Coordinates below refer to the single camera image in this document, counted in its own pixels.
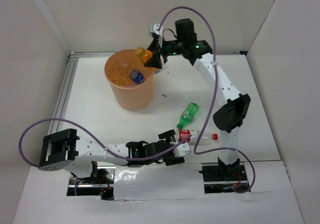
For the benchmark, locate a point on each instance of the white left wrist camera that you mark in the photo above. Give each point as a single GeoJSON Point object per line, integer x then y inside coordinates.
{"type": "Point", "coordinates": [182, 150]}

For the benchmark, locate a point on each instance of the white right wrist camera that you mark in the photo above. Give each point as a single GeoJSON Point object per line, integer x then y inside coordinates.
{"type": "Point", "coordinates": [156, 29]}

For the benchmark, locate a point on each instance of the orange plastic bin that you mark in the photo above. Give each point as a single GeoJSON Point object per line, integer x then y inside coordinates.
{"type": "Point", "coordinates": [133, 96]}

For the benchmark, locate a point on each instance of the orange juice bottle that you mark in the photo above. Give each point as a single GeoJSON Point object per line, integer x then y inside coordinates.
{"type": "Point", "coordinates": [143, 54]}

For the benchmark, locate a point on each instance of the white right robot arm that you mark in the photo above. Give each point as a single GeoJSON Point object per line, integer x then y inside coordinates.
{"type": "Point", "coordinates": [232, 105]}

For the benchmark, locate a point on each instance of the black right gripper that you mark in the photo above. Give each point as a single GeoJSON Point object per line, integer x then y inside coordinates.
{"type": "Point", "coordinates": [155, 47]}

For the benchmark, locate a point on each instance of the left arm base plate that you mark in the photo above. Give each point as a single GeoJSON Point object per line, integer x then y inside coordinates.
{"type": "Point", "coordinates": [101, 185]}

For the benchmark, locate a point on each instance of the green plastic bottle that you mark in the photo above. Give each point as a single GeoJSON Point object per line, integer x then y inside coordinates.
{"type": "Point", "coordinates": [188, 115]}

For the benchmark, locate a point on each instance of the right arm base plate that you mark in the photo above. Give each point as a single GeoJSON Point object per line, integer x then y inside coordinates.
{"type": "Point", "coordinates": [216, 182]}

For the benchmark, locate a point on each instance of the clear bottle red label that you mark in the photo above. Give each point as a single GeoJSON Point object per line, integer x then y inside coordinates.
{"type": "Point", "coordinates": [207, 138]}

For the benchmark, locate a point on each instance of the small blue label bottle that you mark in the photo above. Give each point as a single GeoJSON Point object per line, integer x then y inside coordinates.
{"type": "Point", "coordinates": [136, 76]}

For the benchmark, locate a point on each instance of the clear bottle yellow cap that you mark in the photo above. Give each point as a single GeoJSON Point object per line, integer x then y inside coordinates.
{"type": "Point", "coordinates": [120, 81]}

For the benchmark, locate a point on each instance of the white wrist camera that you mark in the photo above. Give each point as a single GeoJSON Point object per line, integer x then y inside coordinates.
{"type": "Point", "coordinates": [156, 29]}
{"type": "Point", "coordinates": [182, 150]}

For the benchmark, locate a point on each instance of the aluminium frame rail left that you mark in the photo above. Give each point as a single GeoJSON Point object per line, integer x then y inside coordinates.
{"type": "Point", "coordinates": [66, 87]}

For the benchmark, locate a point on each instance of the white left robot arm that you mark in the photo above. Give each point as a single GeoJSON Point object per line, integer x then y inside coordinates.
{"type": "Point", "coordinates": [65, 150]}

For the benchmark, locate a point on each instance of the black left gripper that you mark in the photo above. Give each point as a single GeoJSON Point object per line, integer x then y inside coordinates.
{"type": "Point", "coordinates": [171, 160]}

